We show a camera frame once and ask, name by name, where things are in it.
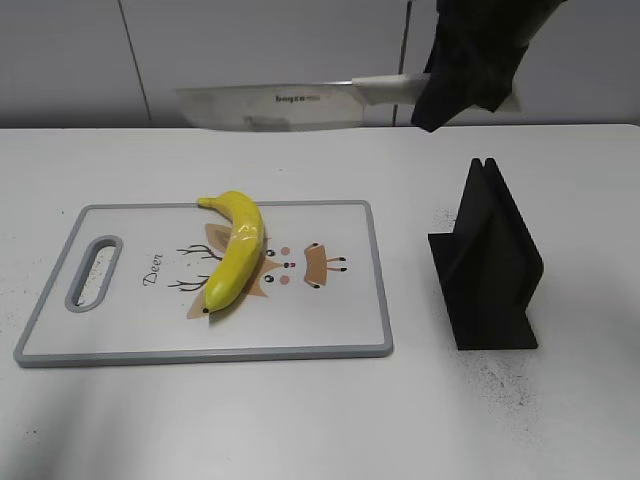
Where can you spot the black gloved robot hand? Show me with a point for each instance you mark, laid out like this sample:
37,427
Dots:
477,49

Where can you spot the white handled kitchen knife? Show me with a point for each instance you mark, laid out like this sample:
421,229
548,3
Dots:
296,107

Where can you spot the yellow plastic banana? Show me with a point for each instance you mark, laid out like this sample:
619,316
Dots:
243,249

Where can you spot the black knife stand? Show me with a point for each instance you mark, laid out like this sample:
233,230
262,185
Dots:
488,266

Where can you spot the white deer cutting board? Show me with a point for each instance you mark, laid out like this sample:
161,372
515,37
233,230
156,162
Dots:
128,287

